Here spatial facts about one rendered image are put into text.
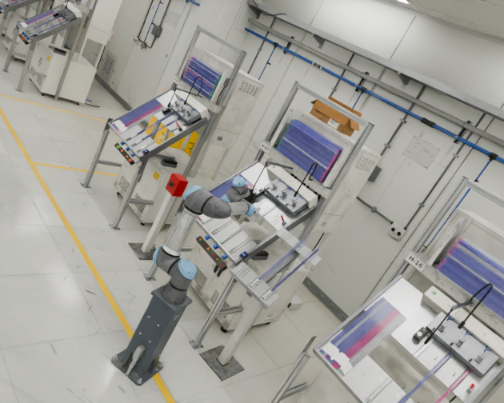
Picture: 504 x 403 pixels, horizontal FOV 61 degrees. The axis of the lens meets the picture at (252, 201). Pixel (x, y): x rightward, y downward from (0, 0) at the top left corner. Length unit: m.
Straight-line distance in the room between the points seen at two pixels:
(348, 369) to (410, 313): 0.50
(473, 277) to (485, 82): 2.21
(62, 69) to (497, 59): 5.40
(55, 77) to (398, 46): 4.63
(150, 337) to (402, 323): 1.44
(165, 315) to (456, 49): 3.46
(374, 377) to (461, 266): 0.76
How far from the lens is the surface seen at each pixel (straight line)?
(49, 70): 6.85
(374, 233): 4.47
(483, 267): 2.59
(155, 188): 4.13
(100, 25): 6.88
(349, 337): 2.56
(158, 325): 2.58
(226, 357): 3.16
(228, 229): 3.04
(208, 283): 3.51
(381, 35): 4.94
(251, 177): 3.36
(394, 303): 2.69
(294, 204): 3.04
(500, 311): 2.59
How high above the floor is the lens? 1.97
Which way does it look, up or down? 18 degrees down
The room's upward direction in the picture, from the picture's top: 29 degrees clockwise
